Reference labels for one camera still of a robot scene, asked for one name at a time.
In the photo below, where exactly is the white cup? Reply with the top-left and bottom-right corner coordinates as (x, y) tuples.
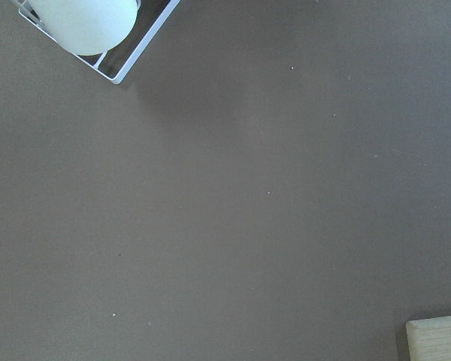
(29, 0), (138, 56)

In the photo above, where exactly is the wooden cutting board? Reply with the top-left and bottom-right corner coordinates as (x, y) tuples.
(406, 316), (451, 361)

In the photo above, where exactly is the white wire cup rack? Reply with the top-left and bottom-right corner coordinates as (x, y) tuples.
(13, 1), (179, 84)

